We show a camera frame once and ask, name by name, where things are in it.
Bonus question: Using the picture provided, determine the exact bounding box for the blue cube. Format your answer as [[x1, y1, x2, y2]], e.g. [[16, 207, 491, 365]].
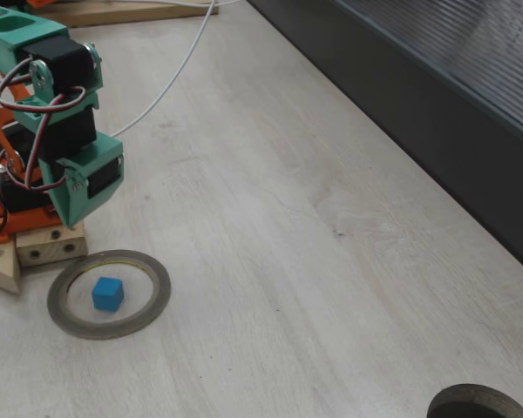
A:
[[91, 276, 125, 313]]

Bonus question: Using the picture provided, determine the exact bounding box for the wooden base block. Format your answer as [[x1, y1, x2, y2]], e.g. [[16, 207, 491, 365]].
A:
[[15, 219, 89, 267]]

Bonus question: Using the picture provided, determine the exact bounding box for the brown flat wooden board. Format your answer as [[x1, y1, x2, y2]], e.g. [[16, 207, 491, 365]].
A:
[[34, 0, 220, 30]]

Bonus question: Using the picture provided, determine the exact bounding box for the frosted grey desk partition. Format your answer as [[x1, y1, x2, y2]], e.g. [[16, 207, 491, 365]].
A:
[[247, 0, 523, 283]]

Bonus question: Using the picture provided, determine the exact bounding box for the red white black servo wire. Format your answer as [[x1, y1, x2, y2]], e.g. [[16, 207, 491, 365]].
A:
[[0, 56, 88, 192]]

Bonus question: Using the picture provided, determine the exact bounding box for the white cable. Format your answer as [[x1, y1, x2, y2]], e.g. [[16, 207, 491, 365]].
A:
[[110, 0, 241, 138]]

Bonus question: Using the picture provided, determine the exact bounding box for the grey tape ring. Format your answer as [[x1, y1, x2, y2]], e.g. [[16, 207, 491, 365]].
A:
[[46, 249, 173, 340]]

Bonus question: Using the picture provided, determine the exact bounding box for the grey cable hole grommet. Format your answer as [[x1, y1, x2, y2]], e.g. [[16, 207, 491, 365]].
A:
[[425, 382, 523, 418]]

